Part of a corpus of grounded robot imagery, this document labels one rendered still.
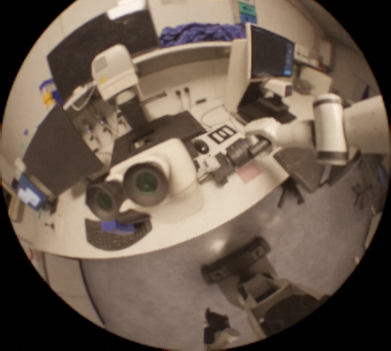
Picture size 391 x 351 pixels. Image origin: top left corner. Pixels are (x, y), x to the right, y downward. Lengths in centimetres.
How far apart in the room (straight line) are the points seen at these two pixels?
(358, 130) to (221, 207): 46
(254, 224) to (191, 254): 67
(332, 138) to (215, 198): 42
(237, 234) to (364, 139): 116
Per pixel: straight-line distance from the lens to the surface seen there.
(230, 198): 48
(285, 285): 47
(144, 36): 80
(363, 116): 26
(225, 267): 105
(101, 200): 16
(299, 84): 195
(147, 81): 91
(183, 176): 24
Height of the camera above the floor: 120
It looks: 49 degrees down
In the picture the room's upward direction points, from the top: 14 degrees counter-clockwise
